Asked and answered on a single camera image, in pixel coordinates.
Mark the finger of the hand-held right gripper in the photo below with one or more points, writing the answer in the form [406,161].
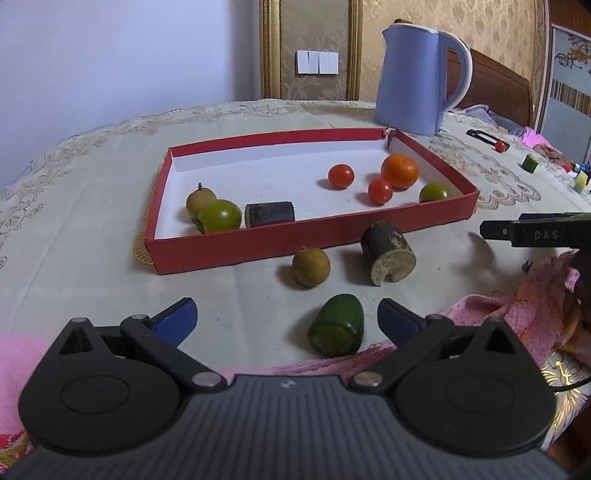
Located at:
[495,232]

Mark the red cardboard box tray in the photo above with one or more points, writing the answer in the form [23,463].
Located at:
[277,175]

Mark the dark square sugarcane piece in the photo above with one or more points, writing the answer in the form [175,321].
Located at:
[270,215]

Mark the green cucumber piece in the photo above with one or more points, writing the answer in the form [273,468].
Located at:
[337,325]

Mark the orange tangerine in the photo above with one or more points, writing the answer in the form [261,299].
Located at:
[400,171]

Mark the red cherry tomato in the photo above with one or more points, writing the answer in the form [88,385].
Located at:
[380,192]
[341,177]

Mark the large green tomato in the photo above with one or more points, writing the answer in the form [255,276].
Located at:
[220,216]

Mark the small green tomato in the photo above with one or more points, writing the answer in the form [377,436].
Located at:
[434,193]

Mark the small yellow green cube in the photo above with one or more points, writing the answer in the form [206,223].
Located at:
[582,182]

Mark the blue electric kettle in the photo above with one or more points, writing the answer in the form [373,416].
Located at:
[408,78]

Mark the pink crumpled item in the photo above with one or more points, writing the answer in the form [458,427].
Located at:
[534,137]

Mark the wooden headboard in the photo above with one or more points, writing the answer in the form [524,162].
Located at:
[498,87]

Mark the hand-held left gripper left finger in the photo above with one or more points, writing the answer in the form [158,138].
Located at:
[173,321]

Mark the gold framed wall panel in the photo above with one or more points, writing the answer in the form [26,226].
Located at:
[311,32]

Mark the dark sugarcane cylinder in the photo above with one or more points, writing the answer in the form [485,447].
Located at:
[385,251]

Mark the pink towel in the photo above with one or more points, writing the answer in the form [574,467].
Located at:
[531,295]

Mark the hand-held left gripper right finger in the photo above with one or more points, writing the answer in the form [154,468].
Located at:
[400,321]

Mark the grey blue cloth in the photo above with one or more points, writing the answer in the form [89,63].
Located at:
[480,113]

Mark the brown longan with stem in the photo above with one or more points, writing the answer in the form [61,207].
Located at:
[199,201]

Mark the patterned wardrobe door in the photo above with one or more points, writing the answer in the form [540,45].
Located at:
[570,83]

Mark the black clip tool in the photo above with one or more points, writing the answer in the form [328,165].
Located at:
[482,136]

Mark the gold patterned fabric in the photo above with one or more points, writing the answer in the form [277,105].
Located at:
[565,369]

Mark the white wall switch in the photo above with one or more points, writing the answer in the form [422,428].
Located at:
[317,62]

